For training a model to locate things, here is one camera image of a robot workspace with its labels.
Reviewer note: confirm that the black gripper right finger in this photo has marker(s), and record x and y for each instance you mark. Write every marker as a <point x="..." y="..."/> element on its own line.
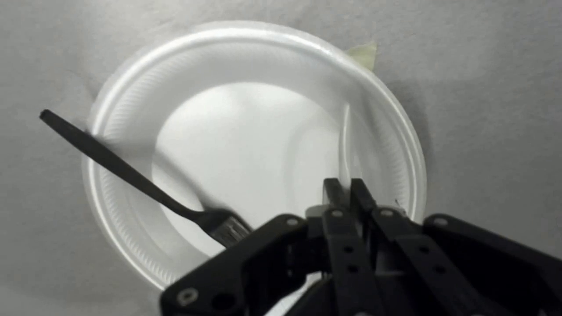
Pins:
<point x="421" y="269"/>

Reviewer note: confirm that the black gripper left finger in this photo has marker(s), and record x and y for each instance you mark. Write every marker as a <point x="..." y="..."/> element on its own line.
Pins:
<point x="344" y="257"/>

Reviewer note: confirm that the black plastic fork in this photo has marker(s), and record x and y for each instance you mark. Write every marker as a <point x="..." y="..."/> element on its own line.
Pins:
<point x="116" y="164"/>

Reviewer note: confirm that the white round foam plate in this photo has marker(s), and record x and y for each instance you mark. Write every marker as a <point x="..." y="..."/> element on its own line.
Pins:
<point x="251" y="141"/>

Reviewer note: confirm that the yellowish tape piece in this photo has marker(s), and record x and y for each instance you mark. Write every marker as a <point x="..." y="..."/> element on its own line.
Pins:
<point x="362" y="53"/>

